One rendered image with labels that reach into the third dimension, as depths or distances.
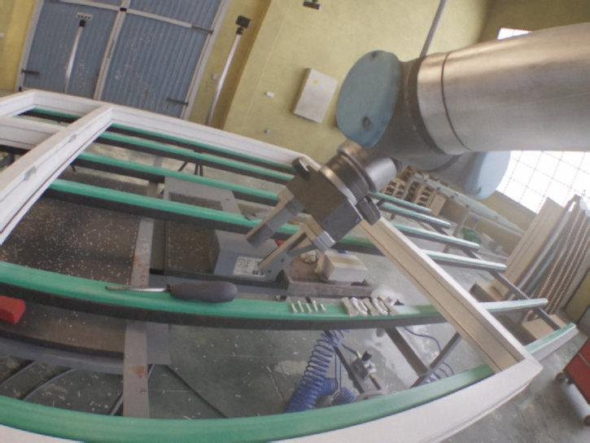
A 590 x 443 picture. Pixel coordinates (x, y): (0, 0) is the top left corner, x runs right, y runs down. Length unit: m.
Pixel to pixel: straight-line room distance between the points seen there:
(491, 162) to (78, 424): 0.52
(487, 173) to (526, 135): 0.16
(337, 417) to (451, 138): 0.35
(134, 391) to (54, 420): 0.12
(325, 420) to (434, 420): 0.14
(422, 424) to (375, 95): 0.35
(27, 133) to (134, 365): 0.78
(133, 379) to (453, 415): 0.41
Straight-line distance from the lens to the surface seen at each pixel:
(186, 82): 6.58
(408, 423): 0.39
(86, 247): 1.06
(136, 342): 0.47
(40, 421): 0.37
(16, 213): 0.64
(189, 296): 0.47
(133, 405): 0.41
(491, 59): 0.22
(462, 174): 0.37
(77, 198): 0.79
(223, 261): 1.02
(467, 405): 0.48
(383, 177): 0.44
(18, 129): 1.06
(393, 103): 0.25
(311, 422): 0.41
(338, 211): 0.40
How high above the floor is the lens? 1.19
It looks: 21 degrees down
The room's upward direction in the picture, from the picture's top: 22 degrees clockwise
